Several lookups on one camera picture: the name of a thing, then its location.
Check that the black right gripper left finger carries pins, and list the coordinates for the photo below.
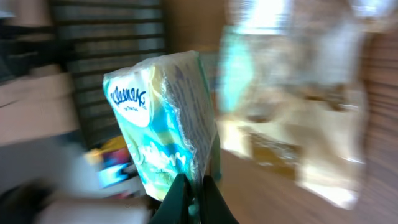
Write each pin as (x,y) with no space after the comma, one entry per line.
(174,207)

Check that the teal tissue pack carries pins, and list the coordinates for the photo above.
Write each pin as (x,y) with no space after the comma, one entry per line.
(164,110)

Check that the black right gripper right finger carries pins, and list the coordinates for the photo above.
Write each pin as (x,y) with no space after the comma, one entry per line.
(213,208)

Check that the clear brown bread bag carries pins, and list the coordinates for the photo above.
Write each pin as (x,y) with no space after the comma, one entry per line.
(302,115)

